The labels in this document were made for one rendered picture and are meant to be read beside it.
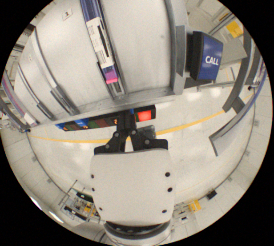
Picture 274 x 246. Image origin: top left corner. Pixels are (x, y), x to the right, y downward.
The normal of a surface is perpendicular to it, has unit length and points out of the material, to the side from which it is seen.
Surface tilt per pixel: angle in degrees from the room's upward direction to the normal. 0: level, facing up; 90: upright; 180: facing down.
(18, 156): 90
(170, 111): 0
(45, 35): 42
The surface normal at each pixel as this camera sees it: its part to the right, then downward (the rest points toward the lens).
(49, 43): 0.10, 0.74
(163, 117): -0.04, 0.11
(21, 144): 0.98, -0.18
